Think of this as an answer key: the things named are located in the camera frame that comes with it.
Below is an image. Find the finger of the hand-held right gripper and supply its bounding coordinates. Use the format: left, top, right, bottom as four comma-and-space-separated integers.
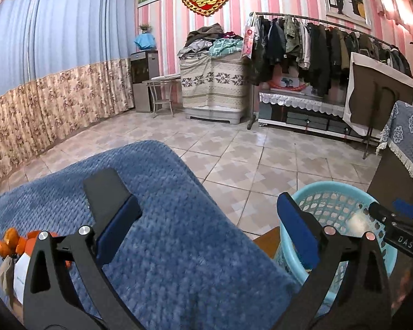
368, 202, 401, 230
392, 198, 413, 220

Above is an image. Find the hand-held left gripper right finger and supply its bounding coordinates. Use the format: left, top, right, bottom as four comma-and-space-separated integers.
276, 192, 393, 330

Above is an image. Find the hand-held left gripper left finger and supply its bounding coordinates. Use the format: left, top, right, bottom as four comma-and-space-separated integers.
23, 195, 143, 330

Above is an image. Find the light blue plastic basket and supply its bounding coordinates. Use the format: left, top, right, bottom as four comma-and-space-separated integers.
273, 182, 398, 282

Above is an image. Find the blue flowered fringed cloth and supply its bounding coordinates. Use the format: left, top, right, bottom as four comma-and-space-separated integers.
376, 100, 413, 207

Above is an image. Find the blue knitted blanket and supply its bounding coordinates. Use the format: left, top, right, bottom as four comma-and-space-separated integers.
0, 140, 303, 330

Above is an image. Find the black stand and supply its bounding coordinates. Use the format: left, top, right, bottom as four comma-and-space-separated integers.
363, 82, 401, 160

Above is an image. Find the white paper slip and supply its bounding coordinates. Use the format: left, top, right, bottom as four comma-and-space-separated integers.
13, 252, 31, 299

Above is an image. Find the low dark cabinet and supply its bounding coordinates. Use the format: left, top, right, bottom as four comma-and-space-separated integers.
257, 91, 382, 141

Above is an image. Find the metal clothes rack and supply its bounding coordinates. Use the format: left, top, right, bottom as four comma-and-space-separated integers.
246, 11, 413, 131

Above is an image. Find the brown white-edged covered board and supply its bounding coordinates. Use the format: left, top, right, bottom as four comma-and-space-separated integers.
342, 52, 413, 137

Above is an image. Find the beige crumpled cloth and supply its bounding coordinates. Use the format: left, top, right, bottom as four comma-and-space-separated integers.
0, 256, 16, 296

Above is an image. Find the white lace cloth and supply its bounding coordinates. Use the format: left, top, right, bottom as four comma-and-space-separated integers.
259, 91, 348, 116

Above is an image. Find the grey washing machine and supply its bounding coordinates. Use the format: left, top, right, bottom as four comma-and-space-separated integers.
184, 105, 248, 125

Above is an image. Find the grey water dispenser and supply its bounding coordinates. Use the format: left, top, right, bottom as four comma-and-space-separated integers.
130, 50, 161, 113

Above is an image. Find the white printed box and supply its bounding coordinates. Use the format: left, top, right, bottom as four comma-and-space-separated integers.
279, 76, 312, 93

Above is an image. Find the small metal table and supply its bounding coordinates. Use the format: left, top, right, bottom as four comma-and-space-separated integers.
142, 76, 182, 118

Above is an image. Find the patterned beige cover cloth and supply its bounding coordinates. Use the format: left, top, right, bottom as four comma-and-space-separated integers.
180, 57, 252, 109

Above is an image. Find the row of hanging clothes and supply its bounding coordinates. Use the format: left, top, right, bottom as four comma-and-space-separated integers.
253, 14, 413, 97

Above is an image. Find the blue covered water bottle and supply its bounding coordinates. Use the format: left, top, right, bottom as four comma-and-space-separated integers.
134, 32, 157, 51

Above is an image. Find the blue floral curtain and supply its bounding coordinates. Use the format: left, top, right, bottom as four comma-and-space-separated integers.
0, 0, 136, 189

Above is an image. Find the pink printed bag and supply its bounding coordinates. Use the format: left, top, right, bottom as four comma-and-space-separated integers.
241, 15, 257, 59

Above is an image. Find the pile of folded clothes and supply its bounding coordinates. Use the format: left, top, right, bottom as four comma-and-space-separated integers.
177, 23, 245, 59

